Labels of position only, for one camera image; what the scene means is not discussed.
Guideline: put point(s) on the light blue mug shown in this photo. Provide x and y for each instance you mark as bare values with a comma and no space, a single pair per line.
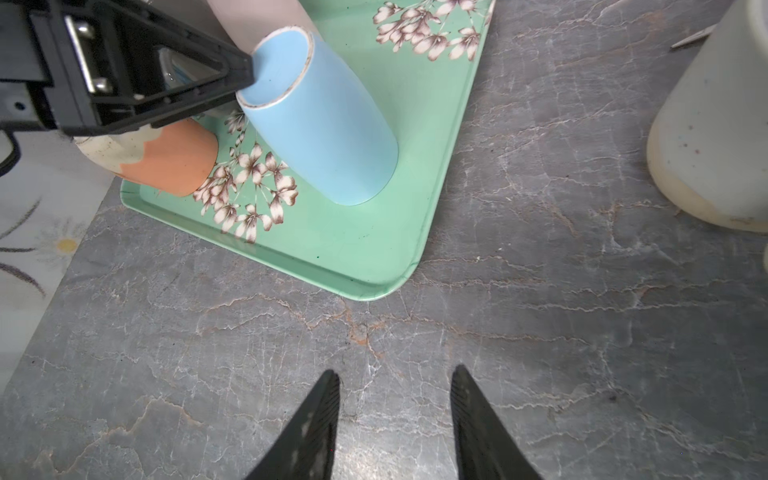
317,116

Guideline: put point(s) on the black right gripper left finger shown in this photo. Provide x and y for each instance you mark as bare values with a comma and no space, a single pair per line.
305,449

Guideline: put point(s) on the green plastic tray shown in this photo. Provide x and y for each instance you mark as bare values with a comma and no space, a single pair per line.
418,59

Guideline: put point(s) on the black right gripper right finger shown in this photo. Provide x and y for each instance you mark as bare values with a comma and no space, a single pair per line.
484,449

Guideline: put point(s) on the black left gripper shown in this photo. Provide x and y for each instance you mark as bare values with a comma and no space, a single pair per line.
43,82

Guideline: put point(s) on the beige mug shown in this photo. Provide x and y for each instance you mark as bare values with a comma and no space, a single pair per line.
707,147

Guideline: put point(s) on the pink mug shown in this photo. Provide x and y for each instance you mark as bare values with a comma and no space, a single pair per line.
247,22

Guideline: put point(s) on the cream mug with orange handle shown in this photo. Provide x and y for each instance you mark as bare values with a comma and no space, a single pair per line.
176,158

